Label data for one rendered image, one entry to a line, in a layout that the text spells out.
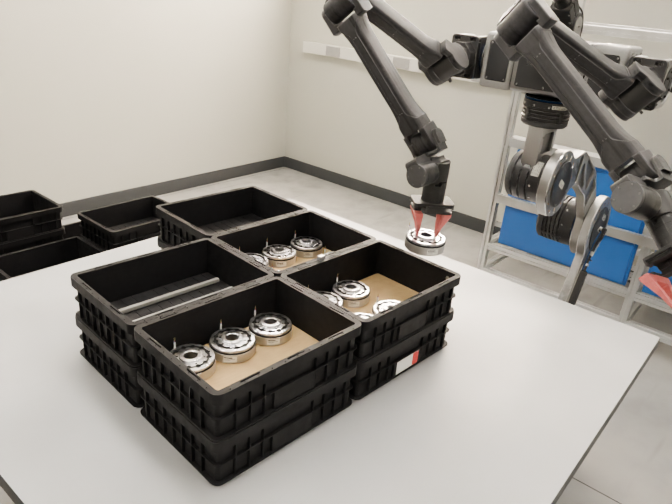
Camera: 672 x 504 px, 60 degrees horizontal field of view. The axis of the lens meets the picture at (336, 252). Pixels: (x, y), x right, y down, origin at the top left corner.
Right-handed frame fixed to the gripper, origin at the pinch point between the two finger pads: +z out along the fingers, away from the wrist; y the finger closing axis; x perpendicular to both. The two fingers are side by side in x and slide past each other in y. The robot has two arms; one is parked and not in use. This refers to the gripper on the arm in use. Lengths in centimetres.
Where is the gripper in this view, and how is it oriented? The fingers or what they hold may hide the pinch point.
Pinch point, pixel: (426, 232)
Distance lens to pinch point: 153.8
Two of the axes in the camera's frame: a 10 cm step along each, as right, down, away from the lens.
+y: 9.9, 0.4, 1.3
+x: -1.0, -4.3, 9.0
